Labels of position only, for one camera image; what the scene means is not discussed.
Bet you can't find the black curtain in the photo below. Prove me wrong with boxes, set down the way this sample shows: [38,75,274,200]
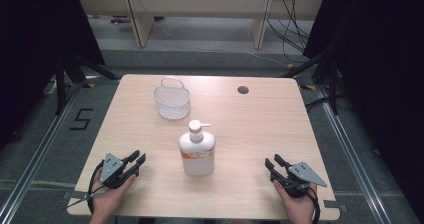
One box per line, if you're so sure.
[0,0,106,152]
[302,0,424,215]

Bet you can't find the person's left hand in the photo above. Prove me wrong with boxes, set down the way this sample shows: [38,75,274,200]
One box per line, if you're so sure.
[89,174,138,224]

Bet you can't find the white pump soap bottle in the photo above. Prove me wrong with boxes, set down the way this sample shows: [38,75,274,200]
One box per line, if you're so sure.
[178,119,217,177]

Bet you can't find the grey table edge bracket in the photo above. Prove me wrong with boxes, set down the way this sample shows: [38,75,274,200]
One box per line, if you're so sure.
[322,199,348,214]
[62,190,90,201]

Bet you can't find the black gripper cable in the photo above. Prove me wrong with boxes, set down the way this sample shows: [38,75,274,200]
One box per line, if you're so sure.
[308,186,322,224]
[87,159,105,215]

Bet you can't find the person's right hand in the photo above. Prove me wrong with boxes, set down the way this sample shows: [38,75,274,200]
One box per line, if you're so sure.
[273,180,318,224]

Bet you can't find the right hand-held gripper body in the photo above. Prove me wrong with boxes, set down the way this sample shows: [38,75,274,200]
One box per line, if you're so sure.
[276,161,328,198]

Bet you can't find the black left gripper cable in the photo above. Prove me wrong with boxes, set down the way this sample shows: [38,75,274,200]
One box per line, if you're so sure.
[87,159,105,215]

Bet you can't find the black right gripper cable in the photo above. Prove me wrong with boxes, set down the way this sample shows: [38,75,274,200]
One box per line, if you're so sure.
[308,186,322,224]

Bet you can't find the black hanging cables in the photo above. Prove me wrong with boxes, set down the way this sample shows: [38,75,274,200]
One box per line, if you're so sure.
[265,0,312,64]

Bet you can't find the aluminium floor rail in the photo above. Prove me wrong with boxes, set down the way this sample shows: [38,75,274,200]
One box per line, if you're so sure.
[315,85,392,224]
[0,83,85,224]

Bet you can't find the white plastic basket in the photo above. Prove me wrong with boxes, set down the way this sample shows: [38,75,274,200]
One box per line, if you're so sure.
[153,76,191,120]

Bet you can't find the black metal stand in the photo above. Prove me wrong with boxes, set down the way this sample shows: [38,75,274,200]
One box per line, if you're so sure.
[54,48,121,116]
[282,48,340,116]

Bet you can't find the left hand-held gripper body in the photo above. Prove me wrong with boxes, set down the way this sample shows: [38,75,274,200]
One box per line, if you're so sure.
[99,152,136,189]

